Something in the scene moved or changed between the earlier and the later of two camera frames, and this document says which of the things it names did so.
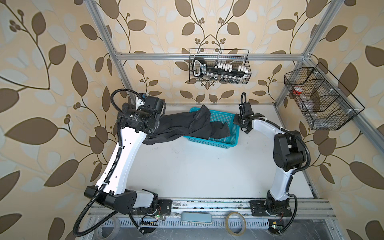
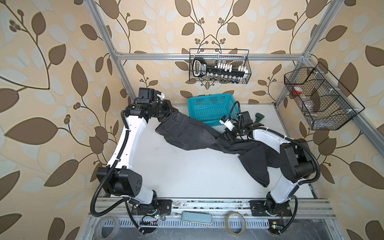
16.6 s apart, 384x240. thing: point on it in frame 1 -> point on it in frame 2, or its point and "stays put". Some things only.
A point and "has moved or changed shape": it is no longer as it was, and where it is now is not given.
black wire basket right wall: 325,103 stays put
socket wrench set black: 219,72 stays put
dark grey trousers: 195,124 has moved or changed shape
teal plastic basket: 228,142 -> 208,109
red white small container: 297,90 stays put
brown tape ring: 243,224 stays put
